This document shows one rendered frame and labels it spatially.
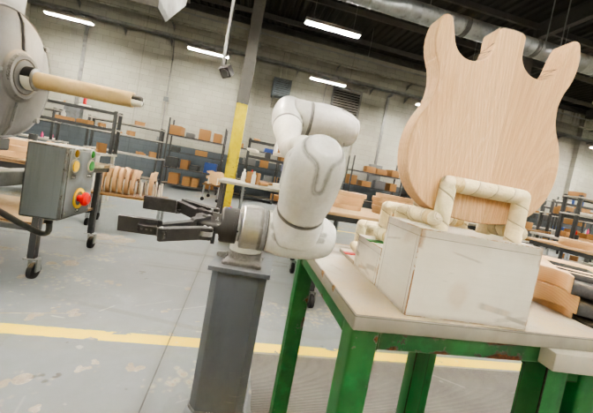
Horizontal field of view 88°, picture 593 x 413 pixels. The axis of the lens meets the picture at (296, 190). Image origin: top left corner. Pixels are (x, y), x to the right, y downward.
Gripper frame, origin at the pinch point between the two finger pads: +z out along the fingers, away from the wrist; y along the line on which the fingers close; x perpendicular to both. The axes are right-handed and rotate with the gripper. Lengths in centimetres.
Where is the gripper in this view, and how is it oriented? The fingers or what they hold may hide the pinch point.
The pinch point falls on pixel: (138, 211)
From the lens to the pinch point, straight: 70.0
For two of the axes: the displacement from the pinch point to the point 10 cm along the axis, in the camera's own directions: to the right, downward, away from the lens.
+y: -1.4, -2.4, 9.6
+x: 2.1, -9.6, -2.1
